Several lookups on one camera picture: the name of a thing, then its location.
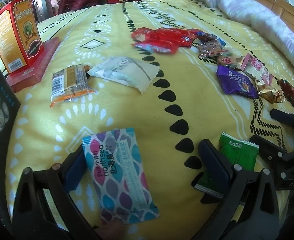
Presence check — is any glossy red snack packet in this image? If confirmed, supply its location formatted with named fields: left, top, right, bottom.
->
left=157, top=29, right=198, bottom=48

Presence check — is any red and blue snack packet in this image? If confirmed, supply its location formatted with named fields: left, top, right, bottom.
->
left=132, top=41, right=180, bottom=55

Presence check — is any pink flower snack packet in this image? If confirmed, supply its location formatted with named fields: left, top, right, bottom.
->
left=241, top=54, right=274, bottom=85

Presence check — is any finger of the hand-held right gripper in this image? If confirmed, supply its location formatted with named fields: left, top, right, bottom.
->
left=270, top=109, right=294, bottom=142
left=249, top=134, right=289, bottom=167

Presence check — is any dark red snack packet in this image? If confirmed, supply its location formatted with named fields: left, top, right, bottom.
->
left=278, top=79, right=294, bottom=111

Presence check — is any white rolled quilt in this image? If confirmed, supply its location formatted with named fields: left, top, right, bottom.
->
left=187, top=0, right=294, bottom=85

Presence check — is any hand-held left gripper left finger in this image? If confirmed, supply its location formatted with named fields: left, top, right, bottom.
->
left=12, top=151, right=100, bottom=240

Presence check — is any clear brown biscuit packet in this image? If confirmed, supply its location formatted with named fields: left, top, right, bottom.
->
left=198, top=42, right=230, bottom=58

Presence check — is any leaf-patterned white snack packet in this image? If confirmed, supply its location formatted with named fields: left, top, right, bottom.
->
left=82, top=127, right=160, bottom=224

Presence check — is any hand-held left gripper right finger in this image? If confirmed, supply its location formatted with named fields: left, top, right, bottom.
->
left=198, top=139, right=281, bottom=240

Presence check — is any red snack packet with picture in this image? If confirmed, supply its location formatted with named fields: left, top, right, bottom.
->
left=131, top=27, right=162, bottom=43

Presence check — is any cream white snack packet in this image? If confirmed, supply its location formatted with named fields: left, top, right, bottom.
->
left=87, top=56, right=160, bottom=95

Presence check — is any flat red box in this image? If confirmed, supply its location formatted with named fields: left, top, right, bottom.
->
left=5, top=37, right=60, bottom=93

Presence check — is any gold triangular chocolate packet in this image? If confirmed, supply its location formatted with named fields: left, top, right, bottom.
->
left=256, top=79, right=285, bottom=103

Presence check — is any wooden headboard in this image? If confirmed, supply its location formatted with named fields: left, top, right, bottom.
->
left=233, top=0, right=294, bottom=55

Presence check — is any clear orange-edged biscuit packet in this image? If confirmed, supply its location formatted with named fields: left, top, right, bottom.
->
left=49, top=64, right=97, bottom=108

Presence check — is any purple snack packet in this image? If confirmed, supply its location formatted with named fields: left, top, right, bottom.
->
left=216, top=65, right=259, bottom=100

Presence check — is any tall red orange box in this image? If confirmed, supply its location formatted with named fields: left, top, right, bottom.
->
left=0, top=0, right=43, bottom=74

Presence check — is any dark brown blue-ended packet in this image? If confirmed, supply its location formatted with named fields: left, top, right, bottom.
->
left=196, top=31, right=226, bottom=47

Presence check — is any green snack packet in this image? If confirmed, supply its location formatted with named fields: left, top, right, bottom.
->
left=194, top=132, right=259, bottom=200

